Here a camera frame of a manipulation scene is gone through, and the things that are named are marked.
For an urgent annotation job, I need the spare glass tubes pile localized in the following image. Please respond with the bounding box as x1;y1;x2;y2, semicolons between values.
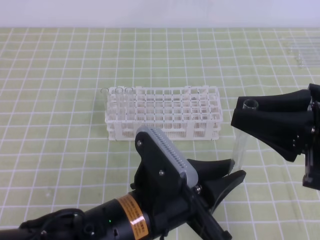
282;35;320;68

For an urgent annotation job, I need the white plastic test tube rack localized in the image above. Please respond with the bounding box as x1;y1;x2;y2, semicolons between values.
105;85;223;141

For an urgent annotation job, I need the glass tube in rack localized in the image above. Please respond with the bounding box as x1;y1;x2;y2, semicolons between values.
100;87;111;120
125;87;135;120
114;86;125;121

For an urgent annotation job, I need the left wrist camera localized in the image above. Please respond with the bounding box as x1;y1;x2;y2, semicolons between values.
135;126;199;192

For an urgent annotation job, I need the glass tube in rack middle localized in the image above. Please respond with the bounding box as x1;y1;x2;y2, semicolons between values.
114;86;125;121

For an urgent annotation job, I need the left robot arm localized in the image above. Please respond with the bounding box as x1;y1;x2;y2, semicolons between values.
0;159;246;240

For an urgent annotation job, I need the glass tube in rack right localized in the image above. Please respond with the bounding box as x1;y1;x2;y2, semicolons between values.
125;87;135;120

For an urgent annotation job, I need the green grid tablecloth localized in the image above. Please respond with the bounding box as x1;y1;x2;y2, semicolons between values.
0;28;320;229

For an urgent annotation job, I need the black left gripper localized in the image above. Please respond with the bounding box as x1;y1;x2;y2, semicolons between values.
129;157;247;240

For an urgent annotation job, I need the glass tube in rack leftmost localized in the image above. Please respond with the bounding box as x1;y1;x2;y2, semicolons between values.
100;87;111;120

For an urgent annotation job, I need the clear glass test tube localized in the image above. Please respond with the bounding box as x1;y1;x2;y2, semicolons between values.
232;98;259;172

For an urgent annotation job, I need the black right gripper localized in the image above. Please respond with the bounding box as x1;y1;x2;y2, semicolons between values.
231;83;320;191

